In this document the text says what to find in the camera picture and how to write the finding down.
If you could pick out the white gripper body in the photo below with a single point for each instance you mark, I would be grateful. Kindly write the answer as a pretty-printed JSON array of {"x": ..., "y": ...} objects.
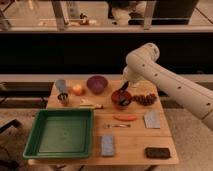
[{"x": 131, "y": 77}]

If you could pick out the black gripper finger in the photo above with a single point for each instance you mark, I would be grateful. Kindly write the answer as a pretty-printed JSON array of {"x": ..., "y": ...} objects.
[{"x": 124, "y": 86}]

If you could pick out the dark dish brush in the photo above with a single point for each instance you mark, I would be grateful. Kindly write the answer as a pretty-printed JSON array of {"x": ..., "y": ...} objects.
[{"x": 124, "y": 98}]

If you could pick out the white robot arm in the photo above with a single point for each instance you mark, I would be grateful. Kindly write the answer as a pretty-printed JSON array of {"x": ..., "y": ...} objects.
[{"x": 141, "y": 63}]

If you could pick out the red bowl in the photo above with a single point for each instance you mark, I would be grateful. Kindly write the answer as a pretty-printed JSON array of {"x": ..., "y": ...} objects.
[{"x": 114, "y": 99}]

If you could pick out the purple bowl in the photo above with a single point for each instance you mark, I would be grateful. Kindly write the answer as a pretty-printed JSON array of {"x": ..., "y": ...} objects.
[{"x": 97, "y": 84}]

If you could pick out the bunch of dark grapes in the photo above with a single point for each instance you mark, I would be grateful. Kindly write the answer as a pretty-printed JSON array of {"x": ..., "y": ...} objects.
[{"x": 145, "y": 100}]

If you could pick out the orange carrot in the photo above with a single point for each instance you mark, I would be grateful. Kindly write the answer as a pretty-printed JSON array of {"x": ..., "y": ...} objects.
[{"x": 125, "y": 117}]

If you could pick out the yellow banana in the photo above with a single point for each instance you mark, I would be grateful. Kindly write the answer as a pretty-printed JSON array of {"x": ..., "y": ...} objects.
[{"x": 90, "y": 104}]

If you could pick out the wooden table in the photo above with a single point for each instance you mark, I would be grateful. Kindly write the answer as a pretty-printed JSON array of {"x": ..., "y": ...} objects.
[{"x": 129, "y": 142}]

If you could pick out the grey sponge right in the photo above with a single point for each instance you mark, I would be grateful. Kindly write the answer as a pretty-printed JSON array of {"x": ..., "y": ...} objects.
[{"x": 152, "y": 120}]

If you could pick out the metal fork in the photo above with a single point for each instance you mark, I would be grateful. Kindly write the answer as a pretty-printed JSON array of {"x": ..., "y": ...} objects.
[{"x": 117, "y": 125}]

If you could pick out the peach apple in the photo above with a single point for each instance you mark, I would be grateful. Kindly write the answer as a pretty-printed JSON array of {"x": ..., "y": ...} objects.
[{"x": 77, "y": 89}]

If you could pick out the blue sponge front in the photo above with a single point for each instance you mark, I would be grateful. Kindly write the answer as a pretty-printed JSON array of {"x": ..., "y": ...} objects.
[{"x": 107, "y": 145}]

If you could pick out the metal cup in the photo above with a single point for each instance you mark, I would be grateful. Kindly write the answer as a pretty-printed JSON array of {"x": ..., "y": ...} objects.
[{"x": 63, "y": 99}]

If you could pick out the blue cup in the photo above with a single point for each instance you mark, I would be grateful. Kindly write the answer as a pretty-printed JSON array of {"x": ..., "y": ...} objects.
[{"x": 61, "y": 85}]

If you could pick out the dark brown sponge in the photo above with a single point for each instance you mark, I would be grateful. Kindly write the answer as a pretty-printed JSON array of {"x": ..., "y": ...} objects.
[{"x": 157, "y": 153}]

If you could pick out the green plastic tray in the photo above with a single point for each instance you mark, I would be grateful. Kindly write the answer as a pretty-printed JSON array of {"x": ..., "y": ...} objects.
[{"x": 60, "y": 134}]

